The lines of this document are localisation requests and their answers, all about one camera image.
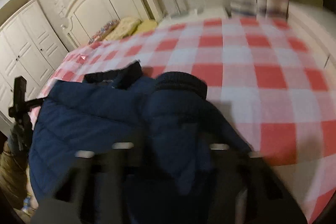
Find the person's left hand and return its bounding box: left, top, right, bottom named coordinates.
left=7, top=123, right=29, bottom=157

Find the white nightstand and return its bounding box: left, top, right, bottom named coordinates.
left=160, top=7, right=229, bottom=28

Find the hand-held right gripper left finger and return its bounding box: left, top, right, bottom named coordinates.
left=31, top=142, right=138, bottom=224

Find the patterned round pillow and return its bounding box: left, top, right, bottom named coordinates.
left=87, top=19, right=120, bottom=45

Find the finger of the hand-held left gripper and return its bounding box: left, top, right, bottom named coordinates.
left=8, top=76, right=27, bottom=119
left=25, top=97, right=46, bottom=110

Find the white window bench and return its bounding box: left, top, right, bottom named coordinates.
left=287, top=3, right=336, bottom=77

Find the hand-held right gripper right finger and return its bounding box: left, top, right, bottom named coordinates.
left=207, top=143, right=308, bottom=224

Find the white wooden bed headboard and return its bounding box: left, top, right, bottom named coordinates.
left=60, top=0, right=165, bottom=48

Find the navy blue puffer jacket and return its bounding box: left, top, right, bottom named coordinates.
left=28, top=61, right=253, bottom=224

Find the cream yellow pillow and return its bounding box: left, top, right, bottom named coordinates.
left=104, top=17, right=143, bottom=41

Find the red white checked blanket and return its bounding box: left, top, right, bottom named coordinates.
left=29, top=16, right=336, bottom=224

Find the white wardrobe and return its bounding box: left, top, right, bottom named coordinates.
left=0, top=0, right=70, bottom=131

